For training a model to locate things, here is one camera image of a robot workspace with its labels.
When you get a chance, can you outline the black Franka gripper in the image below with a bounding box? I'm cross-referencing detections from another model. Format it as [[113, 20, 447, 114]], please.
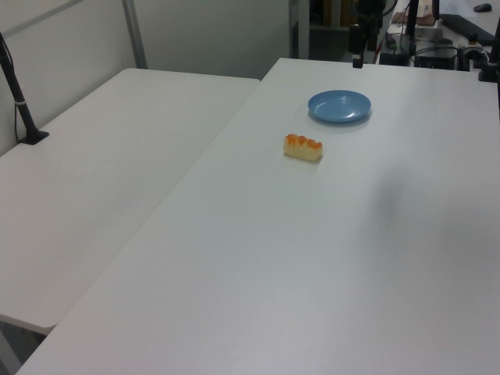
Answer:
[[348, 0, 395, 70]]

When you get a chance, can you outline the blue round plate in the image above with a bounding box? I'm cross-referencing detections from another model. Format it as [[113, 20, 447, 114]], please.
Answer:
[[306, 89, 373, 124]]

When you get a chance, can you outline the orange glazed bread loaf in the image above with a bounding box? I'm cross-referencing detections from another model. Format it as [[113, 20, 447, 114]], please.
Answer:
[[282, 133, 325, 162]]

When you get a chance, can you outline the black upright pole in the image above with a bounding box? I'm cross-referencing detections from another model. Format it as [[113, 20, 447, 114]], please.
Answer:
[[405, 0, 420, 54]]

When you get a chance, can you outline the black electronics box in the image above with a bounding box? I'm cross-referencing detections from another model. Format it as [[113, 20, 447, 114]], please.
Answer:
[[413, 46, 459, 70]]

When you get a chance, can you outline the black keyboard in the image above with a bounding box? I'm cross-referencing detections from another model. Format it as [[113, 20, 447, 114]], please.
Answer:
[[438, 12, 496, 45]]

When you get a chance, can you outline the black table clamp mount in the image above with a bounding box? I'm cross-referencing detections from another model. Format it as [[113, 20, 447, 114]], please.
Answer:
[[477, 30, 500, 84]]

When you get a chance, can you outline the grey metal partition post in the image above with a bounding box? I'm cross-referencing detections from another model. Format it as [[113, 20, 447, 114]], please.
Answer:
[[121, 0, 148, 70]]

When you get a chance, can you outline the black camera stand pole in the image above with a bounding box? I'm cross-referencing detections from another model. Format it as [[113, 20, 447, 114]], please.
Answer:
[[0, 30, 51, 146]]

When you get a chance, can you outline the thin black cable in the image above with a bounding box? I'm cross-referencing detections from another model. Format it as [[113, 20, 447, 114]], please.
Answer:
[[13, 102, 25, 144]]

